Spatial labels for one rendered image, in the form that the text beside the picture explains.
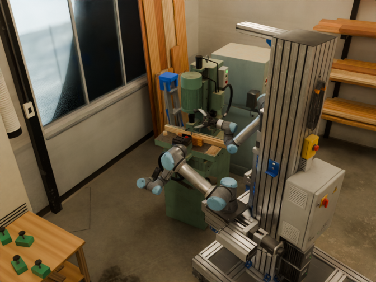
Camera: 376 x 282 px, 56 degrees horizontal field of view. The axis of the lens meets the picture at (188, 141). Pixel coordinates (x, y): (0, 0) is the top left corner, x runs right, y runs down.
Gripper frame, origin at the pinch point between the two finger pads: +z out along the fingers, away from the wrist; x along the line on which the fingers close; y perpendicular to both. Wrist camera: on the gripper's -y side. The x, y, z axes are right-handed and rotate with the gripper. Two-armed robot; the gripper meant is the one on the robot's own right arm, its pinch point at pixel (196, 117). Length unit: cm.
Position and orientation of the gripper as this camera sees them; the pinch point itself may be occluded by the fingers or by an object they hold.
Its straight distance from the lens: 284.8
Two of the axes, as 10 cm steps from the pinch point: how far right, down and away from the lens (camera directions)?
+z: -8.7, -2.6, 4.1
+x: -2.1, 9.7, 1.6
